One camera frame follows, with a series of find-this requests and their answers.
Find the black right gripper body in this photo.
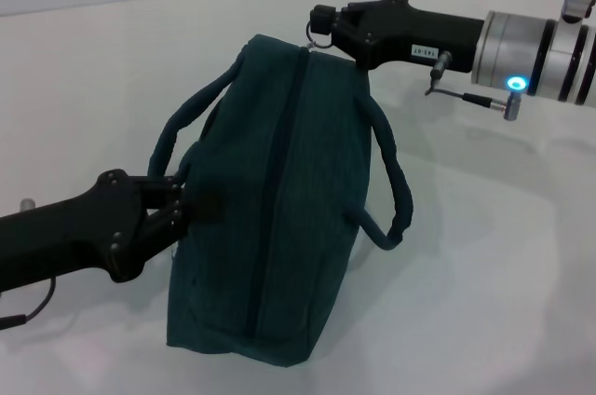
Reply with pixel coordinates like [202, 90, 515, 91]
[331, 0, 486, 75]

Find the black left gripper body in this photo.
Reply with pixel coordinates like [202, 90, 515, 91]
[0, 169, 149, 294]

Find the dark teal fabric lunch bag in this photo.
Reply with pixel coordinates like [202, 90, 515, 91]
[147, 34, 416, 355]

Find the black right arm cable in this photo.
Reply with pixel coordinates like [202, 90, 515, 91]
[422, 49, 526, 123]

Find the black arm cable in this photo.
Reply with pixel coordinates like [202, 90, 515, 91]
[0, 275, 59, 332]
[422, 49, 526, 123]

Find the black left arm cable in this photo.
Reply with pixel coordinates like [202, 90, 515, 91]
[0, 275, 59, 332]

